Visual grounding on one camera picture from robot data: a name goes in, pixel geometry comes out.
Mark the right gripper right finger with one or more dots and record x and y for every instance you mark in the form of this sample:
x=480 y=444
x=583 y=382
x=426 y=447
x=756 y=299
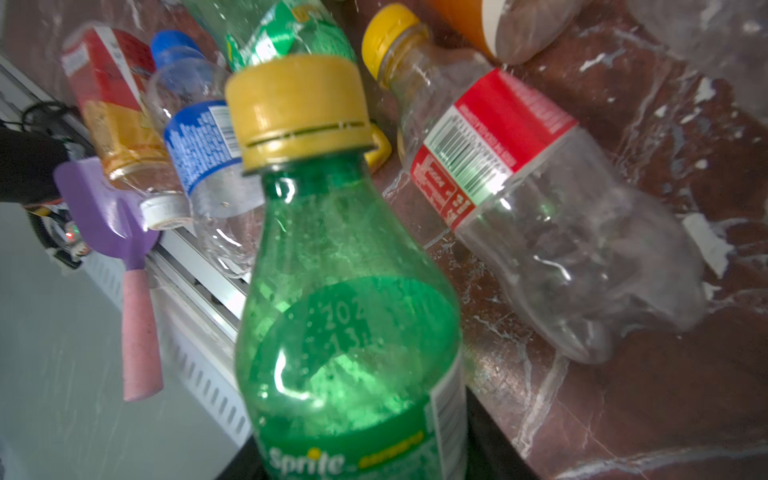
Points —
x=490 y=454

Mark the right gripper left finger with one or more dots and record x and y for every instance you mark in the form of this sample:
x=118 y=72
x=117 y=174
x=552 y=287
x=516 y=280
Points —
x=245 y=465

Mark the green Sprite bottle yellow cap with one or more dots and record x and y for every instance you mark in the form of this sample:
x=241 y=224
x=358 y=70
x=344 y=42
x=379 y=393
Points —
x=348 y=357

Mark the clear bottle red label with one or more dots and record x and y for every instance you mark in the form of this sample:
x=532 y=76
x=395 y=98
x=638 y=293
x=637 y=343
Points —
x=582 y=257

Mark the clear bottle blue label front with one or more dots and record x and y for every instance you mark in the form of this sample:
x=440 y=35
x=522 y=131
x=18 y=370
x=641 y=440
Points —
x=185 y=98

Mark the red yellow label bottle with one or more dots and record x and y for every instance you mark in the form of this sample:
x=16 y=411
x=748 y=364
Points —
x=108 y=70

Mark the brown coffee bottle right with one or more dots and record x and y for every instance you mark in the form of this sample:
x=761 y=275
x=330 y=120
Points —
x=509 y=31

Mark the crushed green Sprite bottle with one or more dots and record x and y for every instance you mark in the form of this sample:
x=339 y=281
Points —
x=282 y=30

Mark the purple scoop with pink handle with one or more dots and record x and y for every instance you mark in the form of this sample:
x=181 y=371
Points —
x=110 y=222

